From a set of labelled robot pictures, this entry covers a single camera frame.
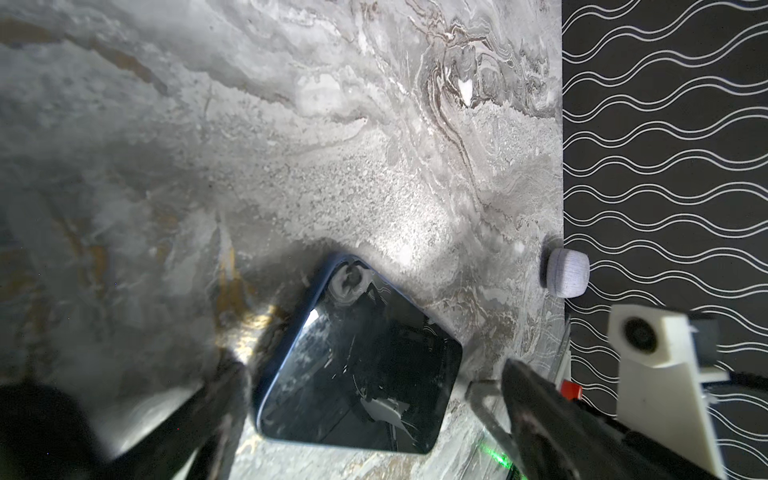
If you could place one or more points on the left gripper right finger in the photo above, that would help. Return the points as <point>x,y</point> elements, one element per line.
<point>558,440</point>

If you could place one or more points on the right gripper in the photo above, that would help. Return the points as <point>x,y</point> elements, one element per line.
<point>486,401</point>

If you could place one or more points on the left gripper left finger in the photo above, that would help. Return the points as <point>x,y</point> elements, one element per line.
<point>204,431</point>

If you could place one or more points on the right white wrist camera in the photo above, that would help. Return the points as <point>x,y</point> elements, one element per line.
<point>666,359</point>

